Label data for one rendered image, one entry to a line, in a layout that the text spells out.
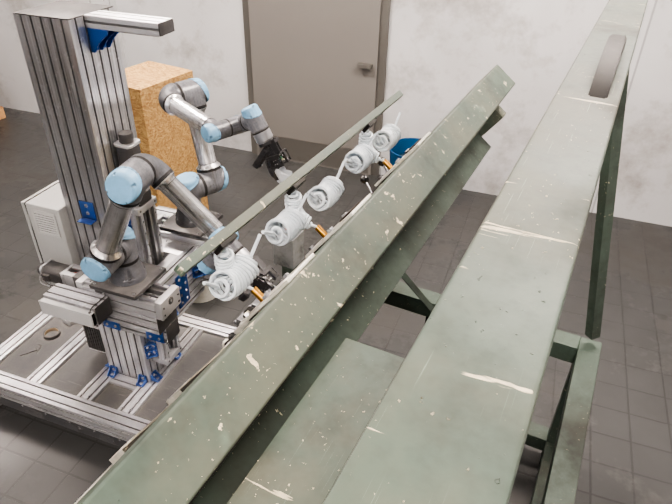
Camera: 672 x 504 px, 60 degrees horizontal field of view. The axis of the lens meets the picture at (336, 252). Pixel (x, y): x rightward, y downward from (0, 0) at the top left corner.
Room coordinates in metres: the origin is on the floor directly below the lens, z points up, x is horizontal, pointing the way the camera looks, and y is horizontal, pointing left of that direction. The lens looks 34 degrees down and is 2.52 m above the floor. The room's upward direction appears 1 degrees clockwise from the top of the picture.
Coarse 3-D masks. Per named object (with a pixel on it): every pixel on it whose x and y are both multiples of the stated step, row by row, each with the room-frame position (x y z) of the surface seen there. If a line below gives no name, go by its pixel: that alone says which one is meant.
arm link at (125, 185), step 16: (128, 160) 1.84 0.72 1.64; (144, 160) 1.85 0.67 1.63; (112, 176) 1.74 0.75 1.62; (128, 176) 1.74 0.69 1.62; (144, 176) 1.79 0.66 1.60; (112, 192) 1.73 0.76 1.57; (128, 192) 1.72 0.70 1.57; (112, 208) 1.77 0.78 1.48; (128, 208) 1.76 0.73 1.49; (112, 224) 1.77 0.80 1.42; (96, 240) 1.84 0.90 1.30; (112, 240) 1.78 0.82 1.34; (96, 256) 1.77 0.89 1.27; (112, 256) 1.79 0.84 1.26; (96, 272) 1.77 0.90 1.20; (112, 272) 1.80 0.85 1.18
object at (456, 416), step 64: (640, 0) 1.76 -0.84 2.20; (576, 64) 1.12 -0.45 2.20; (576, 128) 0.80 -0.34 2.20; (512, 192) 0.60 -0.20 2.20; (576, 192) 0.60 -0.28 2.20; (512, 256) 0.47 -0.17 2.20; (576, 256) 0.48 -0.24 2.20; (448, 320) 0.37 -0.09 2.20; (512, 320) 0.37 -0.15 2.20; (448, 384) 0.30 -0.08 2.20; (512, 384) 0.30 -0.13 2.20; (384, 448) 0.24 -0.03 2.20; (448, 448) 0.24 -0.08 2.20; (512, 448) 0.25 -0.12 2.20
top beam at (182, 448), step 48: (480, 96) 1.88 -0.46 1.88; (432, 144) 1.46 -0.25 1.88; (384, 192) 1.18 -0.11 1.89; (336, 240) 0.97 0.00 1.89; (384, 240) 1.04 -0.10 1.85; (288, 288) 0.81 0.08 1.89; (336, 288) 0.86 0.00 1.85; (240, 336) 0.68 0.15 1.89; (288, 336) 0.72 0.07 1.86; (192, 384) 0.60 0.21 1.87; (240, 384) 0.61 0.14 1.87; (144, 432) 0.55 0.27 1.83; (192, 432) 0.51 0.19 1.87; (240, 432) 0.54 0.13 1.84; (144, 480) 0.44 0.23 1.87; (192, 480) 0.46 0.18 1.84
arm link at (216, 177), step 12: (180, 84) 2.55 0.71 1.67; (192, 84) 2.57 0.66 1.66; (204, 84) 2.61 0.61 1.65; (192, 96) 2.54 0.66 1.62; (204, 96) 2.59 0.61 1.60; (204, 108) 2.57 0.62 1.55; (192, 132) 2.54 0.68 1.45; (204, 144) 2.53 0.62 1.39; (204, 156) 2.51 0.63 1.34; (204, 168) 2.49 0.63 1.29; (216, 168) 2.51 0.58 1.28; (216, 180) 2.49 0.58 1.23; (228, 180) 2.54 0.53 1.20
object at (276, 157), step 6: (276, 138) 2.23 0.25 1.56; (258, 144) 2.24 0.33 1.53; (264, 144) 2.21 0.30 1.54; (270, 144) 2.22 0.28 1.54; (276, 144) 2.21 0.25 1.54; (270, 150) 2.22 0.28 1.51; (276, 150) 2.21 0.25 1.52; (282, 150) 2.22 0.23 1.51; (270, 156) 2.22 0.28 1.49; (276, 156) 2.19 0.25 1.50; (282, 156) 2.23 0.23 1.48; (270, 162) 2.20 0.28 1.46; (276, 162) 2.20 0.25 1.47; (282, 162) 2.18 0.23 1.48
